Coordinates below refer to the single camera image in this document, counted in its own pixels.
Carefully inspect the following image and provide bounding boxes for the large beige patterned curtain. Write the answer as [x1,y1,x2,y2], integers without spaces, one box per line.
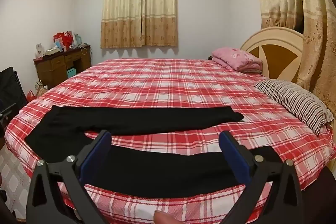
[251,0,336,119]

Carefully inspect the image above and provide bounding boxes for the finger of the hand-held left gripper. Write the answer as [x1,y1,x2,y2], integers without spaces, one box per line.
[0,105,13,119]

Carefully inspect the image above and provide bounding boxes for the red plaid bed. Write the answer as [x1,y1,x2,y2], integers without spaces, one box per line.
[5,57,336,224]

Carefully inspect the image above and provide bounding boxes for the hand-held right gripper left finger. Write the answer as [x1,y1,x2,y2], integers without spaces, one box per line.
[26,130,113,224]

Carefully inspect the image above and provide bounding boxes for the person's right hand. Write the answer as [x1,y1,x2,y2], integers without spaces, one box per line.
[154,211,182,224]

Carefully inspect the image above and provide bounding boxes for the pink folded blanket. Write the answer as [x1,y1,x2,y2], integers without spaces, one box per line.
[211,47,263,73]

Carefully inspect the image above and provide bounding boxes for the beige window curtain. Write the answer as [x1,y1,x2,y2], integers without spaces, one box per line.
[100,0,177,49]

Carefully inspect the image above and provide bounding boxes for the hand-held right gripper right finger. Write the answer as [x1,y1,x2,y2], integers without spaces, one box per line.
[219,131,305,224]

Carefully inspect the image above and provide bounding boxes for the brown wooden desk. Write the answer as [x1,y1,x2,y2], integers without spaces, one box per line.
[33,44,92,89]

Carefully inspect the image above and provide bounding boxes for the red gift bags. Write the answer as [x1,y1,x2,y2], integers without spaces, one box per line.
[54,32,74,50]

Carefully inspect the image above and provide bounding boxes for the black suitcase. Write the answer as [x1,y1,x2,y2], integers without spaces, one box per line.
[0,67,28,115]

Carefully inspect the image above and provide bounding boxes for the black pants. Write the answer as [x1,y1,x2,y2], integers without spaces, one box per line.
[24,105,282,199]

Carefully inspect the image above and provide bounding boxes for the cream wooden headboard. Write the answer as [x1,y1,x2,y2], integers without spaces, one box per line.
[240,27,306,83]

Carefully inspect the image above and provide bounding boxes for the striped pillow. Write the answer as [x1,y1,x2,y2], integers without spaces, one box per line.
[254,79,334,136]

